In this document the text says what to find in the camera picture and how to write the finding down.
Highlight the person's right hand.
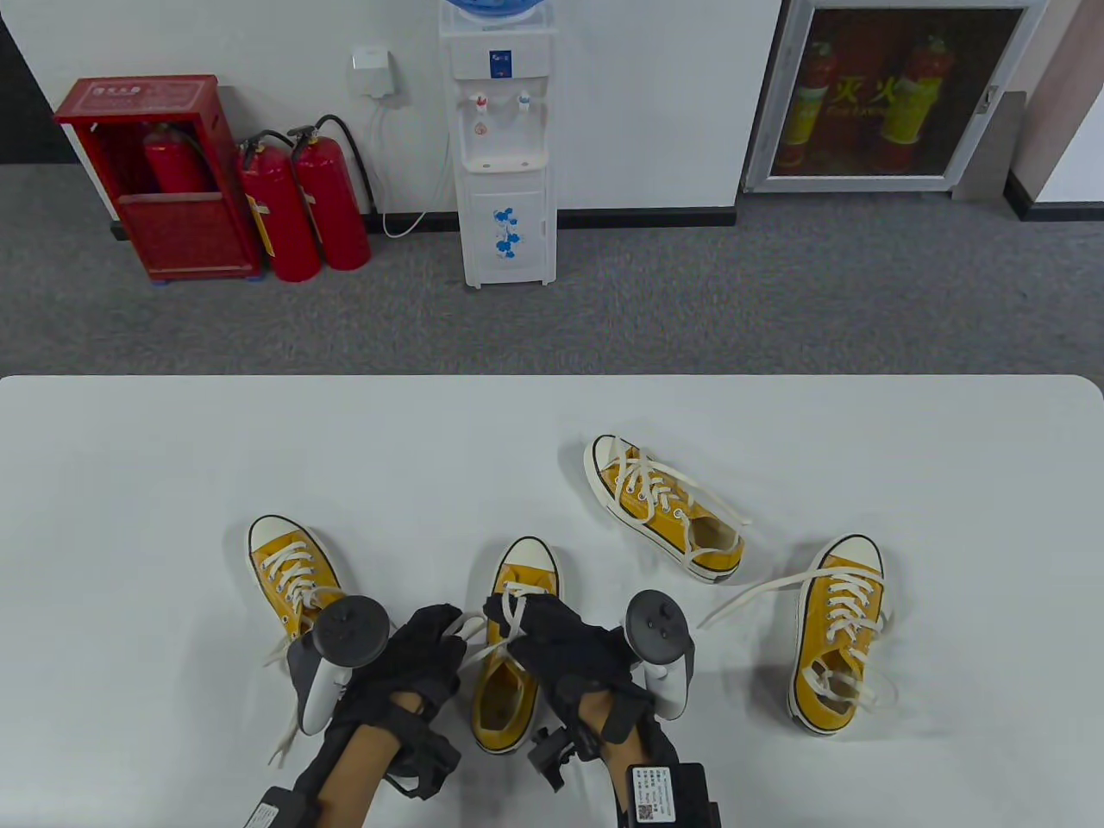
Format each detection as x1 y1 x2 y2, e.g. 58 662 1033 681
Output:
483 593 654 743

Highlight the person's left hand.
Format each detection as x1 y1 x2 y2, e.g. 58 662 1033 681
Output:
332 604 474 734

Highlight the person's left forearm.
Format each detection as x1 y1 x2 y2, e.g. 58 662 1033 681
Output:
323 694 432 828

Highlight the person's right forearm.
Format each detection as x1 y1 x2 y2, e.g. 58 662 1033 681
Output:
569 690 682 828

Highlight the grey tracking controller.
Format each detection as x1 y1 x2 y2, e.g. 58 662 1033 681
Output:
625 589 695 721
287 595 391 736

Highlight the black labelled box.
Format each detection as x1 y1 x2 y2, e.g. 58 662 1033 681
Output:
623 763 721 828
244 787 324 828

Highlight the white water dispenser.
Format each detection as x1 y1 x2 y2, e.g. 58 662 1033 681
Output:
438 9 557 290

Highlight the red fire extinguisher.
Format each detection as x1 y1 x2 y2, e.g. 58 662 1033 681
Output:
289 115 378 271
237 131 322 283
142 123 212 195

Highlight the red fire extinguisher cabinet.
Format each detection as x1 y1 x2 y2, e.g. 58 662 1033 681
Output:
52 75 264 284

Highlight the glass door fire cabinet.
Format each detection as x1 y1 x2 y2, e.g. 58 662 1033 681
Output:
742 0 1049 195

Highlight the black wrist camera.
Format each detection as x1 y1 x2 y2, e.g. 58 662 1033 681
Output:
386 724 462 801
528 727 577 793

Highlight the white power cable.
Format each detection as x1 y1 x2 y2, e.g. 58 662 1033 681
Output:
367 99 454 240

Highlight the white wall box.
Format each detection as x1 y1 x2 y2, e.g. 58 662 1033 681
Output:
348 45 405 106

